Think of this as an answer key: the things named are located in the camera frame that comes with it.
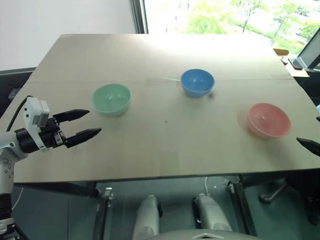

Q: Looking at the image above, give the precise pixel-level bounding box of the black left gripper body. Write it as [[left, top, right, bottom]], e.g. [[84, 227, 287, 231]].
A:
[[38, 115, 70, 150]]

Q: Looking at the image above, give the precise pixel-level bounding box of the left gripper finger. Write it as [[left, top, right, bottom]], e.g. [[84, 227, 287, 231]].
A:
[[54, 108, 91, 124], [65, 127, 103, 149]]

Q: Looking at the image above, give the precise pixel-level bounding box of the green bowl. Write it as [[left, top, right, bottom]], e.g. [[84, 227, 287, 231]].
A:
[[90, 83, 133, 118]]

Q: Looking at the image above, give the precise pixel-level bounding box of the red bowl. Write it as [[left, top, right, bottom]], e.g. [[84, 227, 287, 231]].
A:
[[246, 102, 292, 139]]

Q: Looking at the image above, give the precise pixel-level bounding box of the black office chair base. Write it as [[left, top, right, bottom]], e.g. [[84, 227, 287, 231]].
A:
[[258, 177, 289, 205]]

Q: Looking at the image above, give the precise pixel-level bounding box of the black phone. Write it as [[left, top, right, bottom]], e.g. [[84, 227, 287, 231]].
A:
[[287, 57, 304, 71]]

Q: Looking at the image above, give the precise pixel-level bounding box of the grey monitor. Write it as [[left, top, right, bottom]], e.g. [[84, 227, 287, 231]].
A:
[[295, 30, 320, 71]]

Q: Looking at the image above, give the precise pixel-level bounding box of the black low cabinet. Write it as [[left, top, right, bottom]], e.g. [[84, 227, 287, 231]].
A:
[[0, 66, 36, 119]]

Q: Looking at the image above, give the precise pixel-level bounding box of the wooden side table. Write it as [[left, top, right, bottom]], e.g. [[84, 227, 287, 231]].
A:
[[273, 47, 320, 79]]

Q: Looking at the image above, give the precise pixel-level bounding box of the black table leg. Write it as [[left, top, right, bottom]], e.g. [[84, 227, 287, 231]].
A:
[[92, 186, 115, 240], [224, 178, 259, 238]]

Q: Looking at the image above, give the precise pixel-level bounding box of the silver left robot leg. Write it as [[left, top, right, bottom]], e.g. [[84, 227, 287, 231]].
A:
[[131, 194, 164, 240]]

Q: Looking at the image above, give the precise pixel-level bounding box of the silver robot leg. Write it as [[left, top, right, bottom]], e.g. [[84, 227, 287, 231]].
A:
[[191, 193, 234, 233], [131, 194, 164, 240]]

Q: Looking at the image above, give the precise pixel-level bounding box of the silver right robot leg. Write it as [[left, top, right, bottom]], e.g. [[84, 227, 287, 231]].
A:
[[191, 193, 234, 233]]

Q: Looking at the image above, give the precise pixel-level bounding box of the blue bowl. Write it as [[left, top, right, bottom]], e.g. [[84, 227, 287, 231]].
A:
[[180, 68, 216, 99]]

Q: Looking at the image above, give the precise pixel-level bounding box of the grey robot torso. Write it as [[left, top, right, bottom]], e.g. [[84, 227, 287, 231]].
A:
[[149, 227, 254, 240]]

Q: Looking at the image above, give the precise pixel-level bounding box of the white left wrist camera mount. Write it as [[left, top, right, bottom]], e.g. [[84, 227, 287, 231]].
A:
[[22, 96, 51, 152]]

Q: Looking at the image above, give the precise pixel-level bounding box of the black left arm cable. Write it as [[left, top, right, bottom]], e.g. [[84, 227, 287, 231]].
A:
[[5, 95, 34, 132]]

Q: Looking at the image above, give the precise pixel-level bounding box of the black table frame bar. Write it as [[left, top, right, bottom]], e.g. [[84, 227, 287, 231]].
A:
[[13, 181, 101, 199]]

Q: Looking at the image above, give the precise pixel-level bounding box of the white thin cable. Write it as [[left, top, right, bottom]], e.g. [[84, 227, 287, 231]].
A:
[[10, 185, 25, 211]]

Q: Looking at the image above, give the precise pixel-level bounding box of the white hanging cable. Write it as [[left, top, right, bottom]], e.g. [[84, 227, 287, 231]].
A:
[[203, 176, 211, 196]]

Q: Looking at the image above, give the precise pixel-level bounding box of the dark window frame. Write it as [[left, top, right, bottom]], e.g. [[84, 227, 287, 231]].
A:
[[130, 0, 150, 35]]

